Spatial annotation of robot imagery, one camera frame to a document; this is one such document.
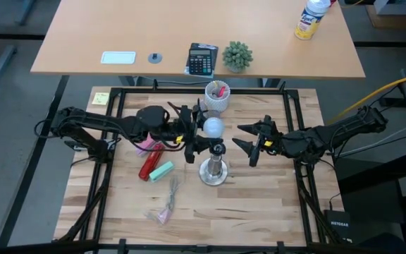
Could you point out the brown cardboard sheet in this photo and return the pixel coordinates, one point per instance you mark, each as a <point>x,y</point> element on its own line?
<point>393,22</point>

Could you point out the white ribbed pen cup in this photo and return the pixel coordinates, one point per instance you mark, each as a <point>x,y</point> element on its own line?
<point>217,103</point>

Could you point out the red bowl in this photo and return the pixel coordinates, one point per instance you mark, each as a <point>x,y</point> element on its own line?
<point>333,2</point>

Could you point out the mint green eraser block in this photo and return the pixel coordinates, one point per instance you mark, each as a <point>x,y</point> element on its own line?
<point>161,171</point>

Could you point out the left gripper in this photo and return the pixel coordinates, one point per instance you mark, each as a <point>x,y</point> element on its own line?
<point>189,155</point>

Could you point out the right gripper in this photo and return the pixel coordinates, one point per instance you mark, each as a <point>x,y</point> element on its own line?
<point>257,155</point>

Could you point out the black calculator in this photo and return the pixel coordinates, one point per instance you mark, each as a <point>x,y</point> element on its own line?
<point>200,63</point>
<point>213,47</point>

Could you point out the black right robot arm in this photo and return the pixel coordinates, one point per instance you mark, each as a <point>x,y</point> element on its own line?
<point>330,135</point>

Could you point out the grey desk grommet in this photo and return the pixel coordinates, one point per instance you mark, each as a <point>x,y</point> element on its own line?
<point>155,58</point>

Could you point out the white rectangular tray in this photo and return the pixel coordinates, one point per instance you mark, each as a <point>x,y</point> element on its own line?
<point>118,57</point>

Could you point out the white lightbulb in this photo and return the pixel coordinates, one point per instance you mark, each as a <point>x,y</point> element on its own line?
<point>213,127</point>

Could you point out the metal lamp stand black socket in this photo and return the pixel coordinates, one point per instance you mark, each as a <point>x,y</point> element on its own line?
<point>213,173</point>

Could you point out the red stapler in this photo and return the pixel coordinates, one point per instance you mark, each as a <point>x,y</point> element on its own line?
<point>150,164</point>

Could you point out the black metal table frame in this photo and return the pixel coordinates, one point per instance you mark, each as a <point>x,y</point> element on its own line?
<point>171,90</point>

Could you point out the small purple jar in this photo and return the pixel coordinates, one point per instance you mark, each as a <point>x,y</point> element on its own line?
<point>215,113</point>

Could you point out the yellow Lysol wipes canister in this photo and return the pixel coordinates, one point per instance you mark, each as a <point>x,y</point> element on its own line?
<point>308,21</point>

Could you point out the small green potted plant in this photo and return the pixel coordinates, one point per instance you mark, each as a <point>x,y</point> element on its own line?
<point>237,56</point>

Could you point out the red pen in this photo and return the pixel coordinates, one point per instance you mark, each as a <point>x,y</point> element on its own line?
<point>221,91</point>

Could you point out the grey box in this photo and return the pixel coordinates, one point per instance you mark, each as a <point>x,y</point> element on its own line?
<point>397,7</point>

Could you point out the black Netgear box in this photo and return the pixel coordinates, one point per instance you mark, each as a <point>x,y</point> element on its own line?
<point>338,225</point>

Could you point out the light wood desk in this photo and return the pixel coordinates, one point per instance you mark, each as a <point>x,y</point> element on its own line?
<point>153,28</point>

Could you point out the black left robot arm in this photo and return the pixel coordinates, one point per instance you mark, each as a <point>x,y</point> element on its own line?
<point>118,123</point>

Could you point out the yellow sticky note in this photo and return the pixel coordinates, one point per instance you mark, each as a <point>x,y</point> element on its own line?
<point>100,98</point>

